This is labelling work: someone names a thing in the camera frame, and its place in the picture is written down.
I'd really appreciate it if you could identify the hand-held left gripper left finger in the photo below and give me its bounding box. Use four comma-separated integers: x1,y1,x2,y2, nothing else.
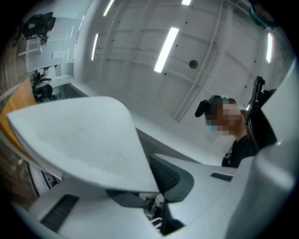
29,177,164,239

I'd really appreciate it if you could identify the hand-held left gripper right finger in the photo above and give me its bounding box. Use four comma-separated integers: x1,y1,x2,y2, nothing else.
149,154,238,239

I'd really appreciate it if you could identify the white shade table lamp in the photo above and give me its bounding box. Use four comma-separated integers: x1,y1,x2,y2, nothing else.
6,96,162,194

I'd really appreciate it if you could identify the wooden desk top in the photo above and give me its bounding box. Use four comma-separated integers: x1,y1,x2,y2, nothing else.
0,77,37,162

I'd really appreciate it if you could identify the person's black shirt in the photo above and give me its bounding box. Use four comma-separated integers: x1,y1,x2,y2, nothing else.
221,135,259,169

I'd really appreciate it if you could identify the person's head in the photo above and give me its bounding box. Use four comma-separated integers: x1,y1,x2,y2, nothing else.
205,98,248,141

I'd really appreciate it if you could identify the black office chair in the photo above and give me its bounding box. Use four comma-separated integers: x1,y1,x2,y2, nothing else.
32,84,54,103
22,12,57,40
32,70,52,84

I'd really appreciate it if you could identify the white table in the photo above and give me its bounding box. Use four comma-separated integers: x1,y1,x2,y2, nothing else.
17,38,49,57

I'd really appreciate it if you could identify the black head-worn camera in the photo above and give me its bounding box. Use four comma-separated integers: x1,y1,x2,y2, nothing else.
194,94,226,118

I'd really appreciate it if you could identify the black equipment mount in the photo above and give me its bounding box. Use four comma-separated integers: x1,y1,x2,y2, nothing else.
245,76,278,150

